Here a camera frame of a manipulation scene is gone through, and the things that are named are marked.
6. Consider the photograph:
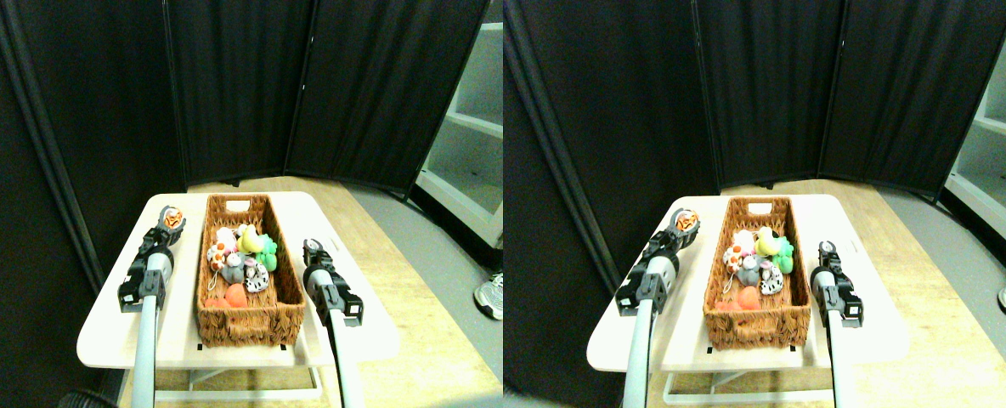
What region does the white orange-spotted toy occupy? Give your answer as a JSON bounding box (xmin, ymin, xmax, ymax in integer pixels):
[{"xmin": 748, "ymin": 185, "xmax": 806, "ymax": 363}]
[
  {"xmin": 722, "ymin": 244, "xmax": 749, "ymax": 275},
  {"xmin": 206, "ymin": 242, "xmax": 233, "ymax": 274}
]

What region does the yellow toy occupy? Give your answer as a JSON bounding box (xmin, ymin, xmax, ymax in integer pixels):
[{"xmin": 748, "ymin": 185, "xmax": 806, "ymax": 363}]
[
  {"xmin": 754, "ymin": 227, "xmax": 783, "ymax": 257},
  {"xmin": 237, "ymin": 224, "xmax": 267, "ymax": 255}
]

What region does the brown wicker basket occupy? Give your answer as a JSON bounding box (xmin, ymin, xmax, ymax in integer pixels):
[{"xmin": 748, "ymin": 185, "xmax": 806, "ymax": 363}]
[
  {"xmin": 196, "ymin": 195, "xmax": 307, "ymax": 347},
  {"xmin": 704, "ymin": 198, "xmax": 812, "ymax": 349}
]

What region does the low white table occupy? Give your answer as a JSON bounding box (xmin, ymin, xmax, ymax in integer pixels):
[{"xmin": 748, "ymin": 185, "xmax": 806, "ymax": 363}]
[
  {"xmin": 586, "ymin": 195, "xmax": 910, "ymax": 405},
  {"xmin": 76, "ymin": 192, "xmax": 400, "ymax": 402}
]

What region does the grey curtain stand pole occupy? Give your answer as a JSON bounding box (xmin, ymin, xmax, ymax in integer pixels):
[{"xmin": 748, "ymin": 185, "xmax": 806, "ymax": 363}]
[
  {"xmin": 503, "ymin": 0, "xmax": 625, "ymax": 297},
  {"xmin": 0, "ymin": 0, "xmax": 105, "ymax": 294}
]

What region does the black ribbed hose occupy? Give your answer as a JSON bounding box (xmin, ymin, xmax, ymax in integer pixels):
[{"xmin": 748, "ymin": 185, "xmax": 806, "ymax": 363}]
[{"xmin": 57, "ymin": 389, "xmax": 122, "ymax": 408}]

